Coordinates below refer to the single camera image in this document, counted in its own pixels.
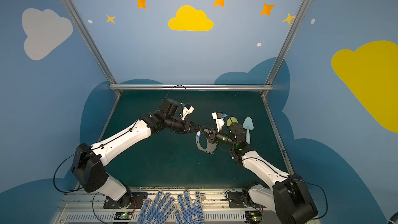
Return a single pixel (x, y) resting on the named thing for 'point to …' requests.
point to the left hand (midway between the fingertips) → (199, 130)
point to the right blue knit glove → (189, 214)
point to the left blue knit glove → (157, 215)
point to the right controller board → (253, 217)
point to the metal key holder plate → (210, 146)
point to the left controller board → (123, 215)
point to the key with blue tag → (198, 134)
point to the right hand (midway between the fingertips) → (201, 127)
